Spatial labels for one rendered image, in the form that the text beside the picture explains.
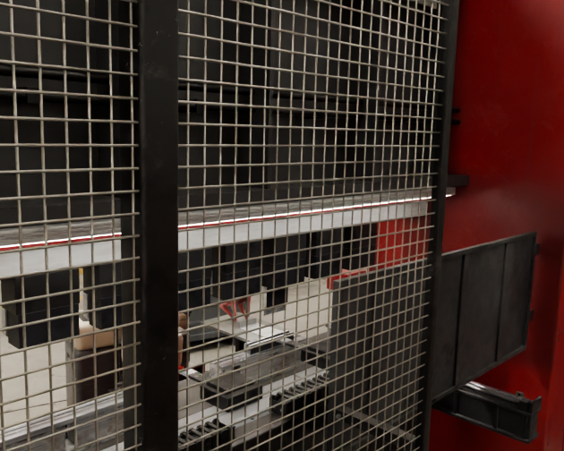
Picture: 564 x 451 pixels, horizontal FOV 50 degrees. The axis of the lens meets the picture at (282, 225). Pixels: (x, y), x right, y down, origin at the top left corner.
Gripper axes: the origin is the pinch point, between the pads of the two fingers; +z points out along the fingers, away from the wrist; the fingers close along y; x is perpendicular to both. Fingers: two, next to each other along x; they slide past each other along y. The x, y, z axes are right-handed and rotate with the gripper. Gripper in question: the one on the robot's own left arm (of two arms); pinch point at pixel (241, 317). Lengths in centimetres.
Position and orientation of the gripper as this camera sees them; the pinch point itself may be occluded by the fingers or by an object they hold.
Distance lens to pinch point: 214.2
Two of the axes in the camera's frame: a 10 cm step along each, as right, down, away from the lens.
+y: 6.9, -0.7, 7.2
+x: -6.4, 4.0, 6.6
